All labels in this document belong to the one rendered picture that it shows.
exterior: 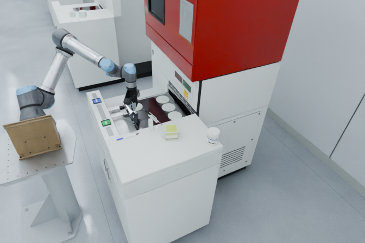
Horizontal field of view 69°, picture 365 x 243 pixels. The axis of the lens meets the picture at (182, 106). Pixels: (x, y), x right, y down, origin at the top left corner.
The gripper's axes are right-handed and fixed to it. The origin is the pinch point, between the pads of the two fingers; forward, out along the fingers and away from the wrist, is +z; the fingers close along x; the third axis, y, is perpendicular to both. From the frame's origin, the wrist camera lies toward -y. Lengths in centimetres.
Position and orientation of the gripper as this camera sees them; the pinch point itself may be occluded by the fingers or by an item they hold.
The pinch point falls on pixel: (132, 110)
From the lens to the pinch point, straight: 192.6
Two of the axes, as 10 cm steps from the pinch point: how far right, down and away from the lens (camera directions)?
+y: 1.7, -5.9, 7.9
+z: -0.4, 7.9, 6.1
